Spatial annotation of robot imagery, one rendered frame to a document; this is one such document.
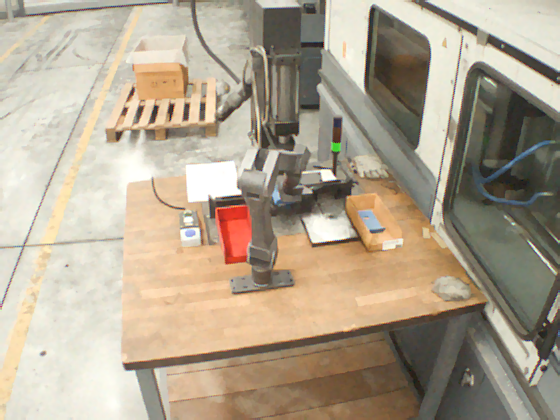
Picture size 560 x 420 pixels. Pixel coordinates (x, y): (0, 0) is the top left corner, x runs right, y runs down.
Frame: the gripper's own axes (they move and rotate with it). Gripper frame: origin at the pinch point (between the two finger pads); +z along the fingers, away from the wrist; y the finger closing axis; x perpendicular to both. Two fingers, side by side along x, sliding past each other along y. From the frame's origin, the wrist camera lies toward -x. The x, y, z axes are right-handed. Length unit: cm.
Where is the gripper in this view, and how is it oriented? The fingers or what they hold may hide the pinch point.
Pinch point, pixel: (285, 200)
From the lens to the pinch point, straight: 181.2
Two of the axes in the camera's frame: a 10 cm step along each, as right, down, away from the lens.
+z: -1.3, 4.6, 8.8
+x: -9.7, 1.0, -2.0
